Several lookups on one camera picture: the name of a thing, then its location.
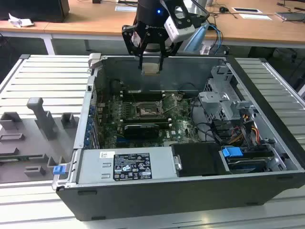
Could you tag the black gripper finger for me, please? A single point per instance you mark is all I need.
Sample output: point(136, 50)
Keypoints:
point(132, 40)
point(170, 48)

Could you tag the silver square CPU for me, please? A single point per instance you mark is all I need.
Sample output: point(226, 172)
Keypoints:
point(150, 68)

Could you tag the CPU socket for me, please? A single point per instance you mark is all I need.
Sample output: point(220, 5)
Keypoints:
point(147, 111)

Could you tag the pale blue teach pendant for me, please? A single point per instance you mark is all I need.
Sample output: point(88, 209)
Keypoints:
point(195, 39)

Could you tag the wooden desk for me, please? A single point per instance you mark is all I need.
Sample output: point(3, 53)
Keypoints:
point(95, 21)

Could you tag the black RAM slots row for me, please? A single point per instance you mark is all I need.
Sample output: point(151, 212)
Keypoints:
point(143, 96)
point(145, 120)

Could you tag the black computer mouse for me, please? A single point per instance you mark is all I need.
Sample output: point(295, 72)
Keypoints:
point(223, 9)

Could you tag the silver metal drive cage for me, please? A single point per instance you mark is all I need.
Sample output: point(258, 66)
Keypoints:
point(216, 105)

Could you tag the green motherboard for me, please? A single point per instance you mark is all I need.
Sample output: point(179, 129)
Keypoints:
point(181, 128)

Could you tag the black graphics card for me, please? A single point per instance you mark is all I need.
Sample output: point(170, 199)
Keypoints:
point(140, 131)

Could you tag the white paper sheet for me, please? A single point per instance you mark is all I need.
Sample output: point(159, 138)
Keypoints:
point(255, 16)

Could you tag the black box on desk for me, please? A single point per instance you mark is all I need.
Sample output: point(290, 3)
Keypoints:
point(33, 9)

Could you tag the crumpled white paper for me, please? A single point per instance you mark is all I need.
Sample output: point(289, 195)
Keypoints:
point(20, 21)

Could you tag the black plastic air shroud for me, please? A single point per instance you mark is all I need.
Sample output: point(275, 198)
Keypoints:
point(197, 159)

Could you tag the grey power supply unit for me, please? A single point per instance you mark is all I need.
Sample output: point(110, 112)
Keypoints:
point(95, 164)

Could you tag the hard disk in blue carrier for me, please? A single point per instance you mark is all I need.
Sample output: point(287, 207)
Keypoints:
point(247, 162)

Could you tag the grey parts rack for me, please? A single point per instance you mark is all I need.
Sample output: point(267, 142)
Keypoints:
point(28, 143)

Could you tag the blue case latch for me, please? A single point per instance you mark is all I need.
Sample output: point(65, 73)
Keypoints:
point(58, 170)

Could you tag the black open PC case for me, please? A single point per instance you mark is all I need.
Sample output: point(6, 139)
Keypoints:
point(166, 200)

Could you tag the green RAM stick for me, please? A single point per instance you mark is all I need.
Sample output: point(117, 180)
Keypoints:
point(21, 157)

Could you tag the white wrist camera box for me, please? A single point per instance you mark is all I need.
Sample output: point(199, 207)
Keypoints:
point(177, 31)

